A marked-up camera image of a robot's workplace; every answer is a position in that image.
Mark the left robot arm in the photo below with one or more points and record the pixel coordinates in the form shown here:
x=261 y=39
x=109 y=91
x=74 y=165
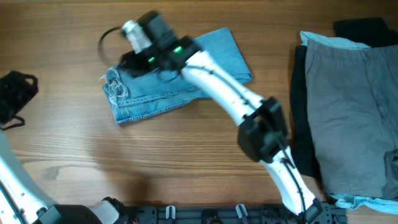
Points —
x=22 y=200

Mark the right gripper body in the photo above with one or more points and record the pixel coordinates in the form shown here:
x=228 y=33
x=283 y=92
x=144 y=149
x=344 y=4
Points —
x=145 y=60

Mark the light blue shirt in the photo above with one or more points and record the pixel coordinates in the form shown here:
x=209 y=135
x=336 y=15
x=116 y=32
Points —
x=329 y=40

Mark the dark garment at back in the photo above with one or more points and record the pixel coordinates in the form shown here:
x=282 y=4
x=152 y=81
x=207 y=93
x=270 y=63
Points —
x=373 y=31

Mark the light blue jeans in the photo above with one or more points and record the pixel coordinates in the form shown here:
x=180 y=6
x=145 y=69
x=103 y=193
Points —
x=135 y=95

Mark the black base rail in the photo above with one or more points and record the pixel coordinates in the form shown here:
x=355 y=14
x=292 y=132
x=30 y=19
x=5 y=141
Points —
x=238 y=214

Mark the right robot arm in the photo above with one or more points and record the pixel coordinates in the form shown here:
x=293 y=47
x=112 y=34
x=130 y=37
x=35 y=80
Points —
x=262 y=131

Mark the grey trousers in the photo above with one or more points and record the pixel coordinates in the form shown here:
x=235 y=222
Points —
x=357 y=118

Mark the black garment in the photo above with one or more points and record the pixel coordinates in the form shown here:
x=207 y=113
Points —
x=303 y=151

